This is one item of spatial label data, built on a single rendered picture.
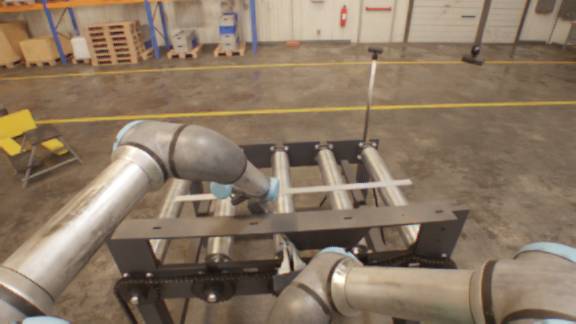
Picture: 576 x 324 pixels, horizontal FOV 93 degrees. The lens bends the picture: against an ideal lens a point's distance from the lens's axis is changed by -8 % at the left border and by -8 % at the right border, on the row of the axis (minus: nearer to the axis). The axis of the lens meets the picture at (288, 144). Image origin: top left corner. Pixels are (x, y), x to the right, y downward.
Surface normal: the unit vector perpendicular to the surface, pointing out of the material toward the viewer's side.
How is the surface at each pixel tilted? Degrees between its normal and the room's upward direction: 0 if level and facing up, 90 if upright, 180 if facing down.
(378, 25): 90
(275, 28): 90
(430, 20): 90
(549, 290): 31
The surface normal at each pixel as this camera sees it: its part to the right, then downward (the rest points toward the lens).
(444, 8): 0.07, 0.50
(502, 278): -0.63, -0.73
